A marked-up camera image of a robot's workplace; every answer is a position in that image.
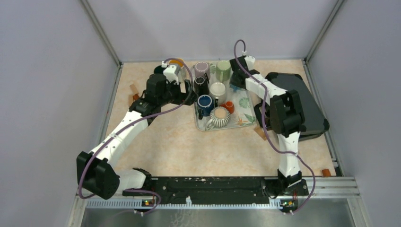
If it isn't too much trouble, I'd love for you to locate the light wooden block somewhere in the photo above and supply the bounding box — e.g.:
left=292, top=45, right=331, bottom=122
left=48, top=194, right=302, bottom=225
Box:
left=254, top=125, right=267, bottom=140

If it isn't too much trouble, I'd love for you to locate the tan wooden block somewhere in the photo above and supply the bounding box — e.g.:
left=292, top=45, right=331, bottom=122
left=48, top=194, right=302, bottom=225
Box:
left=130, top=84, right=139, bottom=95

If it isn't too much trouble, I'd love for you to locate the black poker chip case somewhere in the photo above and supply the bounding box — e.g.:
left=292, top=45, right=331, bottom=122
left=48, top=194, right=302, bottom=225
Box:
left=265, top=72, right=330, bottom=141

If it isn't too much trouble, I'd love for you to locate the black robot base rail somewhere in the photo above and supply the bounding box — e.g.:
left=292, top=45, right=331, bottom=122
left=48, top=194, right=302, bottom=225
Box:
left=122, top=176, right=309, bottom=205

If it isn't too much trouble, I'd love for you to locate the black octagonal mug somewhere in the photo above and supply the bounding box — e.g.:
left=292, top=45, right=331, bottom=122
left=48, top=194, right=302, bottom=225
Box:
left=194, top=76, right=209, bottom=97

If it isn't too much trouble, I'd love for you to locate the navy blue mug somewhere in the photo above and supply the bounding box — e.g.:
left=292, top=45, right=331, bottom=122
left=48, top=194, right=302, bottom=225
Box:
left=196, top=95, right=214, bottom=120

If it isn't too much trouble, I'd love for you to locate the light green mug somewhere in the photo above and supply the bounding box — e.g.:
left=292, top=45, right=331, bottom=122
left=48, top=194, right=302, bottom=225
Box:
left=215, top=61, right=231, bottom=83

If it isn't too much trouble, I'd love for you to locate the white ribbed mug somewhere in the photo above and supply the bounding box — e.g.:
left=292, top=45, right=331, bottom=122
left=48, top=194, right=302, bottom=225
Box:
left=209, top=82, right=227, bottom=105

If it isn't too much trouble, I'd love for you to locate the lilac mug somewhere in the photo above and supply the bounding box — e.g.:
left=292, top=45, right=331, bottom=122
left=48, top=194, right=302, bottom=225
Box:
left=194, top=61, right=210, bottom=78

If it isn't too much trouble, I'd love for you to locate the small orange cup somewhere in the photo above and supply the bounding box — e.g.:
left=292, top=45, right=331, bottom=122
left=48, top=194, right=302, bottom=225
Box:
left=221, top=101, right=235, bottom=114

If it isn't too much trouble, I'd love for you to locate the dark green mug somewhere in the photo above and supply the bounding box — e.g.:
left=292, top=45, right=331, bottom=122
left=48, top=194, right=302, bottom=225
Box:
left=153, top=65, right=165, bottom=75

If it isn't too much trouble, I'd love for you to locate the small orange cylinder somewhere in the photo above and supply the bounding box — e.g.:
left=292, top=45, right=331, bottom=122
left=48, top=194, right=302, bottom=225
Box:
left=321, top=169, right=331, bottom=177

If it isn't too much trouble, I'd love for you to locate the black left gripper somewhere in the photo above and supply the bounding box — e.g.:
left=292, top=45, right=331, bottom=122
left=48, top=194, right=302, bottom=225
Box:
left=158, top=78, right=198, bottom=106

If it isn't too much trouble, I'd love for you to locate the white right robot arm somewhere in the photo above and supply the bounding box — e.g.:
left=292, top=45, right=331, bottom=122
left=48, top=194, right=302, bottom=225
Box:
left=229, top=55, right=305, bottom=195

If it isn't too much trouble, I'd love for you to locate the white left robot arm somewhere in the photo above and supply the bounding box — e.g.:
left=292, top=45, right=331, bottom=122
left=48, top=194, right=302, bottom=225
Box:
left=76, top=63, right=196, bottom=200

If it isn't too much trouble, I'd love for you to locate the light blue dotted mug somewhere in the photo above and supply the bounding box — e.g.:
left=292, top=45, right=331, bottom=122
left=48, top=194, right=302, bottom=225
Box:
left=229, top=82, right=246, bottom=92

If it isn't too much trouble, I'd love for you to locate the grey striped mug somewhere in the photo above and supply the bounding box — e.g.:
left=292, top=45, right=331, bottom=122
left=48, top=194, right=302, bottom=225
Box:
left=206, top=106, right=231, bottom=130

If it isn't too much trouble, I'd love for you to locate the floral white serving tray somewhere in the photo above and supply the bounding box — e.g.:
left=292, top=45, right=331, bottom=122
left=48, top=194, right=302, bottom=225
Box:
left=194, top=62, right=257, bottom=131

